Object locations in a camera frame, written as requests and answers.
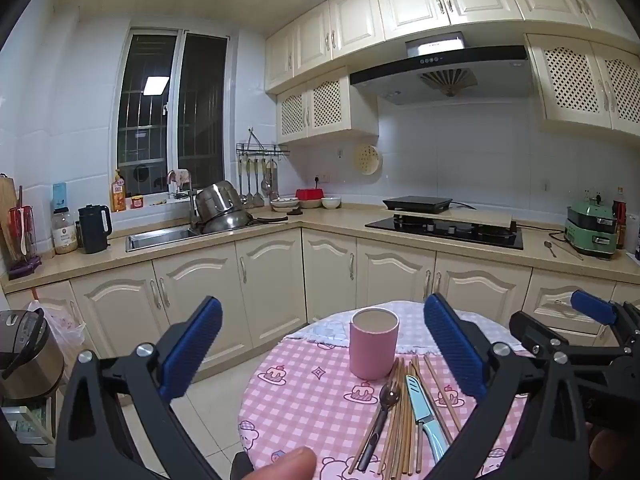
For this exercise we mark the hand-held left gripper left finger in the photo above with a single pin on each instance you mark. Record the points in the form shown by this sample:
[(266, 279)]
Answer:
[(192, 350)]

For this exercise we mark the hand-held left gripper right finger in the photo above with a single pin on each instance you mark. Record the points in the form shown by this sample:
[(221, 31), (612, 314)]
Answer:
[(452, 350)]

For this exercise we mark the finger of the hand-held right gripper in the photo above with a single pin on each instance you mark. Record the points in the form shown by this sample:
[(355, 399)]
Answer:
[(595, 306), (530, 329)]

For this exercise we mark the blue knife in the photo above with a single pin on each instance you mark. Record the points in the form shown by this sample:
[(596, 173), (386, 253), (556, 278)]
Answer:
[(425, 420)]

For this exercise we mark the pink cup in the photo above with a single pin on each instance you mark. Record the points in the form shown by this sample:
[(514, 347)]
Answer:
[(372, 355)]

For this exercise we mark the dark metal spork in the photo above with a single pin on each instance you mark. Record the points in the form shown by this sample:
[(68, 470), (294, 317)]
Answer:
[(387, 397)]

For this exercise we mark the pile of wooden chopsticks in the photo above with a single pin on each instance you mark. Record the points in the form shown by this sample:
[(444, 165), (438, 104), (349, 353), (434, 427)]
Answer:
[(400, 425)]

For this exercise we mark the person's right hand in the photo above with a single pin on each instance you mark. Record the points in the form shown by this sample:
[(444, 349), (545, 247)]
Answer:
[(612, 450)]

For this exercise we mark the person's left hand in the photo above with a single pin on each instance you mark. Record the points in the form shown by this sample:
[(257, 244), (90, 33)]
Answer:
[(285, 465)]

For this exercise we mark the pair of metal chopsticks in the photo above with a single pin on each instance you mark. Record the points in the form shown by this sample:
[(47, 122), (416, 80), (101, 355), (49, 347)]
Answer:
[(567, 250)]

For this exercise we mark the metal spoon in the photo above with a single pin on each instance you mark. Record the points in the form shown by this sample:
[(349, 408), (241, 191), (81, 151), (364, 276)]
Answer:
[(549, 247)]

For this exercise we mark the green electric cooker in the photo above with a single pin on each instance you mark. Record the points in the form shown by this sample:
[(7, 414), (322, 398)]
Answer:
[(590, 230)]

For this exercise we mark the dark sauce bottle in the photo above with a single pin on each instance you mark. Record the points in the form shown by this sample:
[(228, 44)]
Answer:
[(620, 215)]

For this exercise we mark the black gas hob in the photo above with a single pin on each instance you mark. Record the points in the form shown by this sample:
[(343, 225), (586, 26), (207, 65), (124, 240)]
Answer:
[(450, 236)]

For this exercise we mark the steel sink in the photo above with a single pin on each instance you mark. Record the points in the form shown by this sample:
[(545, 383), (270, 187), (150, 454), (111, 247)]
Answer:
[(160, 239)]

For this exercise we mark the white plastic bag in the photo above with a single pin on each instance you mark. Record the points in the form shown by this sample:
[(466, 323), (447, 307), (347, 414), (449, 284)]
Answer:
[(67, 332)]

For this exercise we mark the pink checked tablecloth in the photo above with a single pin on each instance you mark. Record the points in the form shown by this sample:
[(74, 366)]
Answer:
[(310, 410)]

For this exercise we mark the steel wok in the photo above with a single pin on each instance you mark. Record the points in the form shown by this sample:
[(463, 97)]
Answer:
[(230, 222)]

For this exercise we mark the metal faucet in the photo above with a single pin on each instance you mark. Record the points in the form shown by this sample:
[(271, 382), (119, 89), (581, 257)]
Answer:
[(192, 210)]

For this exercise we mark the black induction cooker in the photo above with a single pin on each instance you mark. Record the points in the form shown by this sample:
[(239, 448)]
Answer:
[(417, 203)]

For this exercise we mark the black flat pan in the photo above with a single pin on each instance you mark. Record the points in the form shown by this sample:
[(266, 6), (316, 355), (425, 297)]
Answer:
[(270, 219)]

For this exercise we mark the steel pot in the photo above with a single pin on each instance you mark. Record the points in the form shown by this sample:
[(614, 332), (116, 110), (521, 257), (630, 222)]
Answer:
[(217, 199)]

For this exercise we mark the black electric kettle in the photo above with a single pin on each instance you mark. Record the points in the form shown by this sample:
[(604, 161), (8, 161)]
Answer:
[(92, 230)]

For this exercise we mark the small yellow jar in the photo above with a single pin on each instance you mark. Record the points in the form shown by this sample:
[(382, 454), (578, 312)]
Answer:
[(137, 202)]

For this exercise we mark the silver rice cooker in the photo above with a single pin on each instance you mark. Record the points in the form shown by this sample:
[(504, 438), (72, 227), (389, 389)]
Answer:
[(25, 355)]

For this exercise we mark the hanging metal kitchen utensil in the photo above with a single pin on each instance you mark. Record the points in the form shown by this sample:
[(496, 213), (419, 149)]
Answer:
[(243, 190), (265, 185), (273, 180), (250, 192), (258, 195)]

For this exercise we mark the glass jar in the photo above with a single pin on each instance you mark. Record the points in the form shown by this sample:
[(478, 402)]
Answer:
[(65, 235)]

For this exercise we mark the orange detergent bottle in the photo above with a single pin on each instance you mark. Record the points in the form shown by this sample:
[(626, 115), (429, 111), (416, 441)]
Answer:
[(118, 195)]

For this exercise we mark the pink rag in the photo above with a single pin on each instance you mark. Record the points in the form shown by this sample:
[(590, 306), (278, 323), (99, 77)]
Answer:
[(180, 177)]

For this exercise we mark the white bowl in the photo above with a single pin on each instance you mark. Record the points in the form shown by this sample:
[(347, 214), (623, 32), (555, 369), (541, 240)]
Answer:
[(310, 204), (285, 203), (331, 203)]

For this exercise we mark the beige kitchen countertop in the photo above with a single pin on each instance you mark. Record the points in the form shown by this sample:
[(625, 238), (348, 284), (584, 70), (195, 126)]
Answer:
[(325, 220)]

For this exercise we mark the white storage shelf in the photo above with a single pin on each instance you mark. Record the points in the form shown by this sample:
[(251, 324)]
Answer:
[(25, 425)]

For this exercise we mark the purple tray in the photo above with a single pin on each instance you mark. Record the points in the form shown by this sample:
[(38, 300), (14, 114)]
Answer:
[(25, 267)]

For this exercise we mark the red container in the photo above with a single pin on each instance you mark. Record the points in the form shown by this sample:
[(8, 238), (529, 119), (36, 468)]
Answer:
[(310, 194)]

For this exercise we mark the light blue box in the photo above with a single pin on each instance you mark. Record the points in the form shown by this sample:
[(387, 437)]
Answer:
[(60, 195)]

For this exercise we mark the clear utensil holder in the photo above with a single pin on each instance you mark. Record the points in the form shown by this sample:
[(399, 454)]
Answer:
[(22, 235)]

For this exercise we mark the cream perforated steamer plate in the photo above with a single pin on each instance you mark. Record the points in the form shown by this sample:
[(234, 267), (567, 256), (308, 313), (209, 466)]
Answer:
[(367, 160)]

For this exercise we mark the cream lattice door cabinet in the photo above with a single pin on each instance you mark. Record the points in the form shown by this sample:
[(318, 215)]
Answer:
[(320, 107), (575, 80)]

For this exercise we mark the wooden cutting board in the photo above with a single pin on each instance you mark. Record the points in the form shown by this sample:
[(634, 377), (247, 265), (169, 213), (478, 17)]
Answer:
[(7, 205)]

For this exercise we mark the dark sliding window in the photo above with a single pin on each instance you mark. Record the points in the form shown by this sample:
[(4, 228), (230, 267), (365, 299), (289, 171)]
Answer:
[(200, 110)]

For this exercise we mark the black range hood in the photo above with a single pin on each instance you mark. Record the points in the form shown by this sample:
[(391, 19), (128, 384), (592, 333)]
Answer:
[(450, 60)]

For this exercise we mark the cream upper cabinets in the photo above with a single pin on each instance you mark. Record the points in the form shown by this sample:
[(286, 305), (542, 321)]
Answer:
[(400, 5)]

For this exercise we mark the metal wall utensil rack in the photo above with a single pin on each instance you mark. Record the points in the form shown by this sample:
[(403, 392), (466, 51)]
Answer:
[(260, 149)]

